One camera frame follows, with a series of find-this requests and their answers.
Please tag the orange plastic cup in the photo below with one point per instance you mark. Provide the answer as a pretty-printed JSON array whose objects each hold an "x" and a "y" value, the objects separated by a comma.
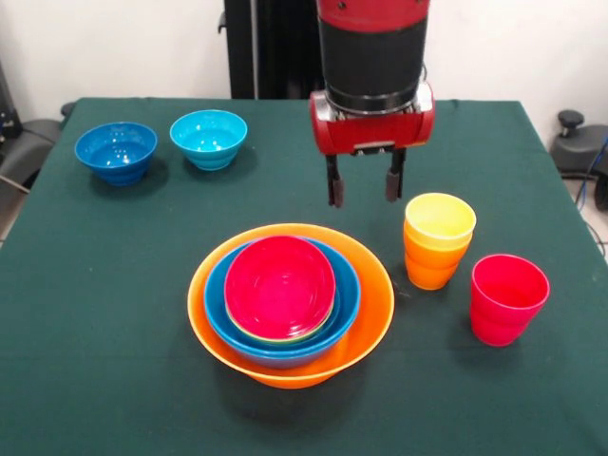
[{"x": 432, "y": 268}]

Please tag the grey pedestal foot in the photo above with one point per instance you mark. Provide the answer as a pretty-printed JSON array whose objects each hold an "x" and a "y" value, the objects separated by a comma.
[
  {"x": 28, "y": 142},
  {"x": 577, "y": 152}
]

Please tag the small light blue bowl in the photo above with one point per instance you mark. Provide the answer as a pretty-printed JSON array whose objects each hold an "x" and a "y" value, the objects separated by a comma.
[{"x": 209, "y": 140}]

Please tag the small dark blue bowl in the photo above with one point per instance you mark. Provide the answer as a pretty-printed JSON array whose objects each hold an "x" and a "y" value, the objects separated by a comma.
[{"x": 116, "y": 152}]

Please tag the dark green table cloth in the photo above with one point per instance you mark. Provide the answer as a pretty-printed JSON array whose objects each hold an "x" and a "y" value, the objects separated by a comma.
[{"x": 304, "y": 427}]

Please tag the red plastic cup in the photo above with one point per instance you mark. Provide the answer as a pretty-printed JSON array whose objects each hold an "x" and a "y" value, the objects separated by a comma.
[{"x": 503, "y": 318}]

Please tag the small red bowl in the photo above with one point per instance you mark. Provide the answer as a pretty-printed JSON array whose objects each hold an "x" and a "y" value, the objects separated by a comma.
[{"x": 280, "y": 285}]

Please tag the shallow blue ribbed bowl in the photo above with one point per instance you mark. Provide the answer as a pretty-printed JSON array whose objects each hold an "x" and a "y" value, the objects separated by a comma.
[{"x": 285, "y": 347}]

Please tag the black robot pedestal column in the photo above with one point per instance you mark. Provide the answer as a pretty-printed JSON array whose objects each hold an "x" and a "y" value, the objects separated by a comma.
[{"x": 275, "y": 47}]

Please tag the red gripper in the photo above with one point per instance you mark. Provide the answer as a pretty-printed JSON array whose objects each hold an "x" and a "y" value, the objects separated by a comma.
[{"x": 370, "y": 130}]

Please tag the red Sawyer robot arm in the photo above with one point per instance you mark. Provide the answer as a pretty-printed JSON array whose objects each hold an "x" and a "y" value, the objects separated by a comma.
[{"x": 370, "y": 57}]

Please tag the small green bowl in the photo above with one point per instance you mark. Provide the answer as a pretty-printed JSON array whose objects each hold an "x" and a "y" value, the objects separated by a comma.
[{"x": 285, "y": 341}]

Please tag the large orange bowl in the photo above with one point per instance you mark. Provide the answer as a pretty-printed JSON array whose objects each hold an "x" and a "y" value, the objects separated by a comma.
[{"x": 375, "y": 304}]

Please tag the yellow plastic cup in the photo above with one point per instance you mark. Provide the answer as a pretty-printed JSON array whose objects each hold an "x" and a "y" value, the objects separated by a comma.
[{"x": 439, "y": 216}]

